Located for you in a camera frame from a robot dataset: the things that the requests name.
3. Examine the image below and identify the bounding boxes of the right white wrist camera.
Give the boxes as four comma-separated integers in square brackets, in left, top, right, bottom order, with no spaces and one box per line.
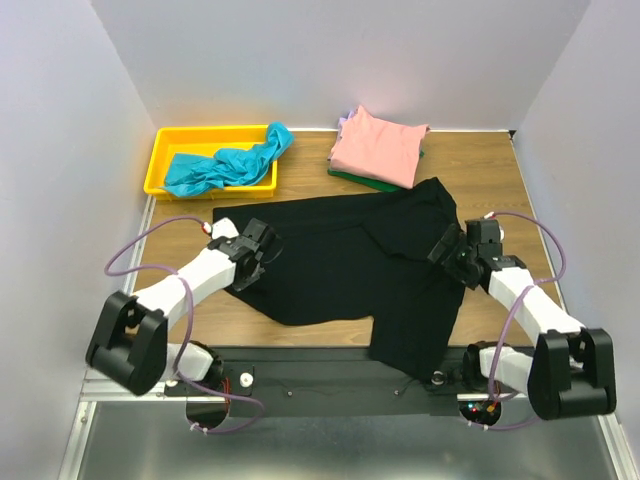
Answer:
[482,212,505,243]

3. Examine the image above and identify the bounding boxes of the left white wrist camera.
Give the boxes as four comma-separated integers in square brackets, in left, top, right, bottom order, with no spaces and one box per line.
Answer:
[201,217,239,240]

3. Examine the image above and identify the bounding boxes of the aluminium frame rail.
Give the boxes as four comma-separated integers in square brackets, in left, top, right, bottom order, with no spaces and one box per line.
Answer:
[57,199,619,480]

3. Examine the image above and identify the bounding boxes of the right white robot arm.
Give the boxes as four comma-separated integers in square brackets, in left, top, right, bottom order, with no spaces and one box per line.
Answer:
[428,212,617,421]

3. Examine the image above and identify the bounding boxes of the pink folded t-shirt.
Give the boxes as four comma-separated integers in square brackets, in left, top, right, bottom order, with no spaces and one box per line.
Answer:
[328,105,430,158]

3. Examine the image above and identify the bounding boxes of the green folded t-shirt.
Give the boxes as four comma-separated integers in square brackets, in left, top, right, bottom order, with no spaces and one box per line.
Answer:
[327,147,424,192]

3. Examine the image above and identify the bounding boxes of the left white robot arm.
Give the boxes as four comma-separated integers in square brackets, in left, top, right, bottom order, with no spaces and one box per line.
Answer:
[85,218,281,396]

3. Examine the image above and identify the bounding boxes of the teal t-shirt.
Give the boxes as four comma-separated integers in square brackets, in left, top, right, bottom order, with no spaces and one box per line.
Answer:
[164,122,294,199]

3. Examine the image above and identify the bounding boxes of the lavender folded t-shirt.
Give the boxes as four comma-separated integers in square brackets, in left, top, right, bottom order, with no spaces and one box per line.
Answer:
[337,109,358,138]

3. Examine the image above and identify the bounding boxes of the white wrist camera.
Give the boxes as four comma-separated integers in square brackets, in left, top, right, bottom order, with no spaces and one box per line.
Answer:
[482,212,505,243]
[201,217,239,240]

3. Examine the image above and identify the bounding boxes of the black t-shirt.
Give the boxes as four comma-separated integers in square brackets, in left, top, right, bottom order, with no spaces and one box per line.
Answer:
[213,178,465,382]

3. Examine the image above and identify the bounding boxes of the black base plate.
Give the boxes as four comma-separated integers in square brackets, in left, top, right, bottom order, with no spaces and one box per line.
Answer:
[164,344,521,419]

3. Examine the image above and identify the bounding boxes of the yellow plastic bin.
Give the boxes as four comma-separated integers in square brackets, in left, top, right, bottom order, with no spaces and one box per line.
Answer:
[143,125,278,201]

